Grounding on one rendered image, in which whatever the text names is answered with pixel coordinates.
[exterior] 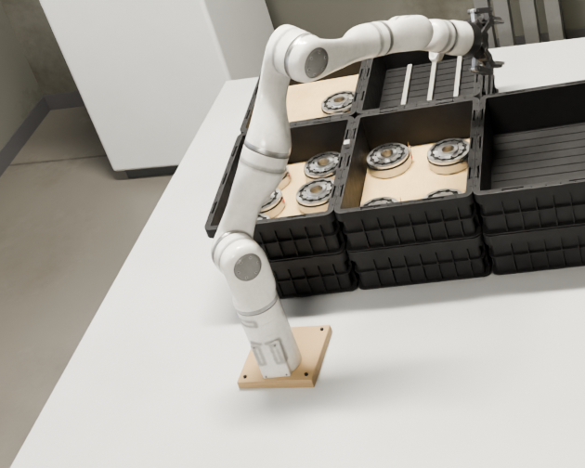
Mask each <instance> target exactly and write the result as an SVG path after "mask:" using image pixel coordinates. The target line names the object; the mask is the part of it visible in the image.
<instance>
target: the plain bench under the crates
mask: <svg viewBox="0 0 585 468"><path fill-rule="evenodd" d="M489 52H490V53H491V55H492V57H493V60H494V61H495V60H496V61H505V65H502V67H501V68H497V69H495V68H494V73H493V74H494V75H495V86H496V88H498V89H499V93H501V92H508V91H514V90H520V89H526V88H531V87H538V86H544V85H555V84H561V83H567V82H574V81H579V80H585V37H583V38H576V39H567V40H560V41H552V42H545V43H537V44H529V45H515V46H507V47H500V48H491V49H489ZM258 78H259V77H255V78H247V79H239V80H232V81H226V82H225V84H224V86H223V88H222V89H221V91H220V93H219V95H218V97H217V98H216V100H215V102H214V105H213V106H212V108H211V109H210V111H209V113H208V114H207V116H206V118H205V120H204V121H203V123H202V125H201V128H200V129H199V131H198V133H197V135H196V136H195V137H194V139H193V141H192V143H191V145H190V146H189V148H188V151H187V152H186V154H185V156H184V158H183V160H182V161H181V163H180V164H179V166H178V168H177V169H176V171H175V174H174V176H173V177H172V179H171V181H170V183H169V184H168V186H167V188H166V190H165V192H164V193H163V195H162V197H161V199H160V200H159V202H158V204H157V206H156V208H155V209H154V211H153V213H152V215H151V216H150V218H149V221H148V223H147V224H146V226H145V227H144V229H143V231H142V232H141V234H140V236H139V238H138V240H137V241H136V244H135V246H134V247H133V249H132V251H131V253H130V254H129V255H128V257H127V259H126V261H125V263H124V264H123V267H122V269H121V271H120V272H119V274H118V276H117V278H116V279H115V281H114V282H113V284H112V286H111V287H110V290H109V292H108V294H107V295H106V297H105V299H104V301H103V303H102V304H101V306H100V308H99V310H98V311H97V313H96V315H95V317H94V318H93V320H92V322H91V324H90V326H89V327H88V329H87V331H86V333H85V335H84V337H83V339H82V341H81V342H80V343H79V345H78V347H77V349H76V350H75V352H74V354H73V356H72V358H71V360H70V362H69V364H68V366H67V367H66V369H65V371H64V372H63V373H62V375H61V377H60V379H59V381H58V383H57V385H56V387H55V389H54V390H53V392H52V394H51V396H50V398H49V399H48V400H47V402H46V404H45V406H44V408H43V410H42V412H41V413H40V415H39V417H38V419H37V421H36V422H35V424H34V426H33V428H32V430H31V432H30V433H29V435H28V436H27V438H26V440H25V442H24V444H23V445H22V447H21V449H20V451H19V453H18V455H17V457H16V459H15V460H14V461H13V463H12V465H11V467H10V468H585V266H577V267H568V268H559V269H551V270H542V271H534V272H526V273H516V274H508V275H494V274H493V273H492V270H491V268H492V258H491V261H490V273H489V274H488V275H487V276H485V277H482V278H473V279H457V280H449V281H440V282H431V283H423V284H414V285H406V286H397V287H388V288H380V289H371V290H361V289H359V287H358V282H357V287H356V289H355V290H353V291H351V292H338V293H329V294H321V295H312V296H304V297H294V298H286V299H280V301H281V304H282V307H283V309H284V312H285V314H286V317H287V319H288V321H289V324H290V326H291V327H304V326H320V325H331V330H332V334H331V339H330V341H329V344H328V347H327V350H326V353H325V356H324V359H323V361H322V364H321V367H320V371H319V374H318V378H317V381H316V384H315V387H294V388H239V386H238V384H237V381H238V379H239V377H240V374H241V371H242V368H243V366H244V363H245V361H246V358H247V357H248V354H249V352H250V350H251V347H250V343H249V341H248V338H247V336H246V334H245V331H244V329H243V327H242V325H241V321H240V319H239V316H238V314H237V311H236V309H235V307H234V305H233V303H232V292H231V290H230V288H229V286H228V282H227V280H226V278H225V276H224V275H223V274H222V273H221V272H220V271H219V270H218V268H217V267H216V266H215V264H214V262H213V260H212V257H211V247H212V243H213V240H214V239H210V238H208V236H207V234H206V231H205V229H204V225H205V223H206V220H207V217H208V214H209V213H210V210H211V207H212V204H213V202H214V199H215V194H216V192H217V190H218V187H219V185H220V182H221V179H222V176H223V174H224V172H225V169H226V166H227V164H228V159H229V156H230V154H231V151H232V149H233V146H234V144H235V141H236V138H237V136H238V135H239V134H240V133H241V131H240V128H241V124H242V121H243V118H244V116H245V113H246V111H247V108H248V106H249V103H250V100H251V98H252V95H253V92H254V89H255V86H256V83H257V80H258ZM358 281H359V277H358Z"/></svg>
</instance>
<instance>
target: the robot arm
mask: <svg viewBox="0 0 585 468"><path fill-rule="evenodd" d="M492 11H493V9H492V7H480V8H473V9H468V10H467V13H468V15H471V20H472V21H471V22H469V21H461V20H454V19H453V20H444V19H428V18H426V17H424V16H421V15H409V16H396V17H393V18H391V19H390V20H381V21H374V22H369V23H364V24H360V25H358V26H355V27H353V28H352V29H350V30H349V31H348V32H347V33H346V34H345V35H344V37H343V38H340V39H321V38H318V37H317V36H316V35H314V34H312V33H310V32H306V31H304V30H301V29H299V28H297V27H294V26H292V25H289V24H285V25H282V26H279V27H278V29H276V30H275V31H274V32H273V33H272V35H271V36H270V38H269V40H268V43H267V45H266V51H265V55H264V59H263V65H262V70H261V76H260V81H259V86H258V91H257V96H256V101H255V104H254V108H253V115H252V119H251V122H250V126H249V129H248V132H247V136H246V138H245V141H244V144H243V147H242V151H241V155H240V160H239V165H238V169H237V173H236V175H235V178H234V182H233V185H232V189H231V191H230V195H229V199H228V202H227V207H226V210H225V212H224V214H223V217H222V219H221V222H220V224H219V227H218V229H217V231H216V233H215V236H214V240H213V243H212V247H211V257H212V260H213V262H214V265H215V266H216V267H217V268H218V270H219V271H220V272H221V273H222V274H223V275H224V276H225V278H226V280H227V283H228V286H229V288H230V290H231V292H232V303H233V305H234V307H235V309H236V311H237V314H238V316H239V319H240V323H241V325H242V327H243V329H244V331H245V334H246V336H247V338H248V341H249V343H250V347H251V349H252V351H253V355H254V357H255V359H256V362H257V364H258V367H259V369H260V371H261V373H262V375H263V378H264V379H265V378H275V377H284V376H291V375H292V372H293V371H294V370H295V369H296V368H297V367H298V366H299V365H300V363H301V360H302V355H301V352H300V350H299V347H298V345H297V343H296V340H295V338H294V335H293V331H292V329H291V326H290V324H289V321H288V319H287V317H286V314H285V312H284V309H283V307H282V304H281V301H280V298H279V295H278V293H277V290H276V281H275V278H274V276H273V273H272V270H271V267H270V264H269V262H268V260H267V256H266V254H265V252H264V250H263V249H262V248H261V247H260V246H259V245H258V244H257V243H256V242H255V241H254V228H255V224H256V220H257V217H258V215H259V212H260V210H261V208H262V206H263V204H264V203H265V202H266V200H267V199H268V198H269V197H270V195H271V194H272V193H273V192H274V191H275V189H276V188H277V187H278V186H279V184H280V182H281V180H282V178H283V176H284V173H285V170H286V167H287V163H288V161H289V157H290V154H291V149H292V136H291V129H290V124H289V119H288V113H287V102H286V101H287V93H288V88H289V83H290V80H291V79H293V80H294V81H297V82H300V83H310V82H313V81H316V80H318V79H320V78H322V77H324V76H327V75H329V74H331V73H333V72H336V71H338V70H341V69H342V68H344V67H346V66H348V65H351V64H353V63H355V62H358V61H361V60H364V59H373V58H377V57H381V56H385V55H387V54H391V53H396V52H406V51H414V50H422V51H429V59H430V60H431V61H432V62H440V61H441V60H442V58H443V57H444V54H446V55H451V56H460V57H469V58H470V59H471V60H472V66H470V67H469V68H468V70H469V72H473V73H477V74H480V75H492V74H493V73H494V71H493V68H495V69H497V68H501V67H502V65H505V61H496V60H495V61H494V60H493V58H492V55H491V53H490V52H489V50H488V30H489V28H490V27H491V24H503V23H504V20H501V17H494V16H492V13H491V12H492ZM482 14H483V15H484V17H483V18H482V19H481V20H480V21H478V20H477V19H478V18H479V17H480V16H481V15H482ZM484 54H485V55H484ZM478 61H480V62H481V63H482V64H480V63H479V62H478ZM483 66H484V67H483Z"/></svg>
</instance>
